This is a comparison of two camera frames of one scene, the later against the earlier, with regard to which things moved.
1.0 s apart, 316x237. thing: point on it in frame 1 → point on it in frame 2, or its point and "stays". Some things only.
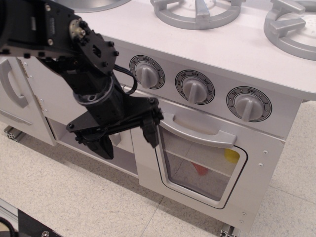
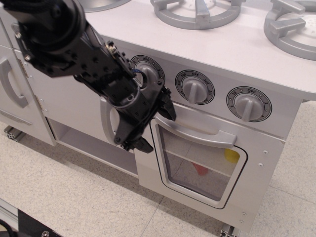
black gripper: (117, 114) → (137, 108)
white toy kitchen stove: (230, 75) stays
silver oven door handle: (195, 130) stays
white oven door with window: (211, 165) stays
